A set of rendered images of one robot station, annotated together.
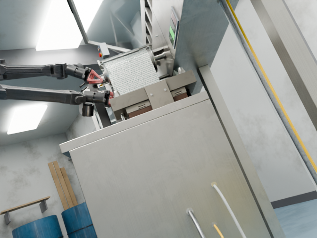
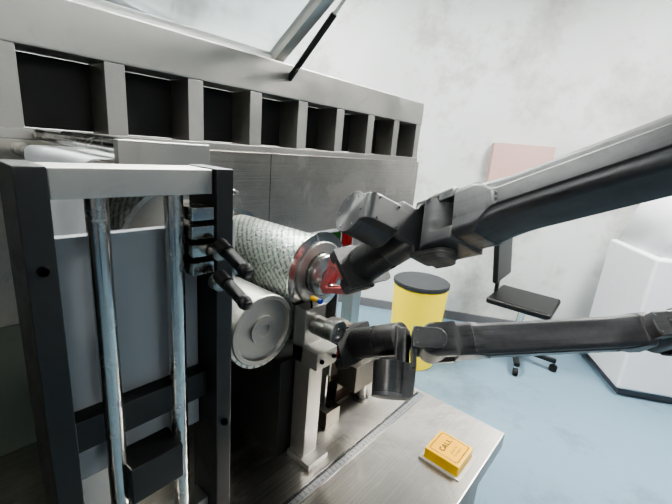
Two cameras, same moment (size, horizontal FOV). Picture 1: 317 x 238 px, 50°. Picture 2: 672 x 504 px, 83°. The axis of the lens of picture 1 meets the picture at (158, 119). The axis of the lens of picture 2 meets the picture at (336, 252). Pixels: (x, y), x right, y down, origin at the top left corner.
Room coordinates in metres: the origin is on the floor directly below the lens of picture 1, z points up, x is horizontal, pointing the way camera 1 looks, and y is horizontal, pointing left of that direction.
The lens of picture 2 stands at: (2.14, 0.65, 1.47)
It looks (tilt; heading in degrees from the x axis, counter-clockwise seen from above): 15 degrees down; 226
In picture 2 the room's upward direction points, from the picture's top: 5 degrees clockwise
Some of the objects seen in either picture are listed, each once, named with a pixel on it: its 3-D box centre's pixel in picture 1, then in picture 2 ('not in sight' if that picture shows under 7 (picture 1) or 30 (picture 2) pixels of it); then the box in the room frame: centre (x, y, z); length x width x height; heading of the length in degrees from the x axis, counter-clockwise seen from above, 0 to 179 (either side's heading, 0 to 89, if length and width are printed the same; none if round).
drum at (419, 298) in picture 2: not in sight; (415, 320); (-0.08, -0.76, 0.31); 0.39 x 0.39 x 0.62
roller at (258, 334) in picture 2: not in sight; (220, 305); (1.84, 0.05, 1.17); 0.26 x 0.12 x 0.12; 96
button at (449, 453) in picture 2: not in sight; (448, 452); (1.53, 0.38, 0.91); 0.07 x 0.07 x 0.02; 6
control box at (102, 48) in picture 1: (102, 51); not in sight; (2.26, 0.19, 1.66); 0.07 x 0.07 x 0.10; 23
